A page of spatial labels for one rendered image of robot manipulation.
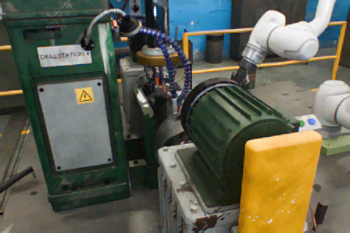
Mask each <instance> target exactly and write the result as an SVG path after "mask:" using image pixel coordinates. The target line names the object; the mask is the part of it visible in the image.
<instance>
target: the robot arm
mask: <svg viewBox="0 0 350 233"><path fill-rule="evenodd" d="M335 1H337V0H319V1H318V6H317V8H316V15H315V19H314V20H313V21H312V22H310V23H306V22H304V21H302V22H300V23H295V24H290V25H287V26H285V16H284V15H283V14H281V13H279V12H277V11H274V10H269V11H267V12H266V13H265V14H264V15H263V16H262V17H261V19H259V21H258V23H257V24H256V26H255V28H254V29H253V31H252V33H251V36H250V38H249V42H248V44H247V45H246V48H245V50H244V51H243V52H242V54H241V55H242V56H244V57H243V58H241V60H240V61H239V64H238V66H239V69H237V71H236V72H232V74H231V77H230V79H231V80H232V81H235V82H236V83H238V84H240V85H241V86H243V88H246V86H248V84H249V83H251V81H249V80H248V78H249V76H250V74H251V73H254V72H255V70H256V68H257V67H258V66H256V65H257V64H258V65H261V64H262V61H263V60H264V59H265V57H266V54H267V53H268V52H274V53H275V54H277V55H279V56H280V57H284V58H285V59H289V60H294V61H306V60H309V59H311V58H312V57H314V55H315V54H316V53H317V50H318V49H319V42H318V40H317V37H319V35H320V34H321V33H322V32H323V31H324V30H325V28H327V25H328V24H329V21H330V17H331V15H332V10H333V8H334V3H335ZM312 114H315V116H316V118H317V120H318V121H319V122H320V125H321V126H322V127H323V129H322V131H320V132H319V134H320V135H321V136H322V139H325V140H326V139H328V138H334V137H337V136H342V135H349V134H350V88H349V86H348V85H347V84H346V83H344V82H343V81H325V82H324V83H323V84H321V85H320V86H319V88H318V90H317V92H316V95H315V97H314V102H313V104H312ZM343 127H344V128H345V129H344V128H343ZM346 129H348V130H349V131H348V130H346Z"/></svg>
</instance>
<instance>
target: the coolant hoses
mask: <svg viewBox="0 0 350 233"><path fill-rule="evenodd" d="M129 16H130V17H131V18H134V19H137V20H140V21H141V23H142V28H141V30H140V31H139V33H140V34H142V36H143V37H144V39H145V42H146V45H147V38H146V34H148V35H149V36H152V38H154V39H155V41H157V42H158V45H159V48H160V49H162V53H163V54H164V55H163V56H164V57H165V61H166V65H167V66H168V67H167V69H168V74H169V81H170V82H169V84H170V95H169V96H168V97H167V98H171V99H175V98H176V97H177V112H180V106H181V105H182V100H184V99H185V98H186V96H187V94H188V92H189V89H190V85H191V79H190V78H191V75H190V73H191V71H190V69H191V68H190V67H189V64H190V63H189V62H188V58H186V54H185V53H184V50H183V49H180V46H177V42H174V40H173V39H170V36H166V35H165V34H164V33H163V34H162V33H161V31H158V32H157V31H156V30H152V29H151V28H149V27H146V22H144V20H145V15H129ZM121 23H122V19H119V20H117V21H115V20H113V19H112V18H111V25H112V39H113V41H121V35H120V33H119V26H120V24H121ZM161 39H162V40H161ZM163 40H165V42H168V45H172V48H175V49H174V50H175V52H177V54H178V55H179V56H180V58H181V59H182V60H181V62H182V63H183V66H184V70H185V71H184V74H185V75H184V78H185V79H184V89H183V91H182V93H180V95H179V96H178V94H177V92H176V90H175V89H176V88H175V77H174V73H173V72H174V70H173V65H172V63H173V62H172V61H171V59H172V58H171V57H170V54H169V53H168V51H167V50H168V49H167V48H166V45H164V44H163ZM158 68H159V76H158V72H157V71H156V68H155V67H153V69H152V74H153V76H154V80H155V82H156V86H157V87H158V86H159V83H158V80H159V79H160V80H161V81H160V82H161V84H162V89H163V91H165V81H164V79H165V77H164V73H163V66H161V67H158Z"/></svg>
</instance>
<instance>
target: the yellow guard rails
mask: <svg viewBox="0 0 350 233"><path fill-rule="evenodd" d="M346 24H347V22H333V23H329V24H328V25H327V26H332V25H341V30H340V32H341V33H340V36H339V39H338V44H337V52H336V55H335V56H325V57H316V58H311V59H309V60H306V61H294V60H292V61H288V62H280V63H262V64H261V65H258V64H257V65H256V66H258V67H268V66H283V65H288V64H295V63H300V62H308V61H313V60H322V59H335V61H334V68H333V71H332V76H331V79H330V80H331V81H335V79H336V73H337V71H338V64H339V58H340V55H341V48H342V42H343V40H344V35H345V27H346ZM253 29H254V27H253V28H245V29H230V30H208V31H201V32H186V33H183V38H184V39H183V46H184V53H185V54H186V58H187V59H188V36H199V35H206V34H226V33H241V32H248V31H253ZM1 50H12V47H11V45H8V46H0V51H1ZM237 69H239V66H232V67H223V68H218V69H207V70H194V71H192V74H195V73H208V72H219V71H224V70H237ZM19 94H23V92H22V90H18V91H4V92H0V96H5V95H19Z"/></svg>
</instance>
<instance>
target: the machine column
mask: <svg viewBox="0 0 350 233"><path fill-rule="evenodd" d="M0 5H1V7H2V14H1V17H2V19H4V21H2V22H3V26H4V27H6V30H7V32H8V36H9V40H10V45H11V47H12V53H13V57H14V59H15V64H16V70H17V72H18V77H19V79H20V85H21V88H22V92H23V97H24V100H25V104H26V107H27V112H28V117H29V119H30V125H31V127H32V131H33V134H34V140H35V145H36V146H37V152H38V155H39V159H40V161H41V167H42V172H43V175H44V179H45V182H46V186H47V189H48V193H47V197H48V201H49V203H51V206H52V208H53V210H54V211H58V210H66V209H72V208H75V207H81V206H86V205H91V204H95V203H102V202H108V201H111V200H117V199H125V198H127V197H130V187H129V181H128V171H127V157H126V152H125V141H124V136H123V123H122V117H121V108H120V93H119V89H118V79H117V73H116V60H115V49H114V44H113V31H112V25H111V16H110V14H109V15H107V16H104V17H103V18H101V19H100V20H99V21H98V22H97V23H96V24H95V25H94V28H93V29H92V32H91V39H92V40H93V41H94V43H95V45H94V48H93V49H92V50H91V51H85V50H84V49H82V47H81V46H80V41H81V40H82V39H83V38H85V34H84V29H85V28H86V29H88V28H89V25H91V22H92V20H93V19H94V18H95V17H96V16H98V15H100V13H102V12H105V11H106V10H109V0H0Z"/></svg>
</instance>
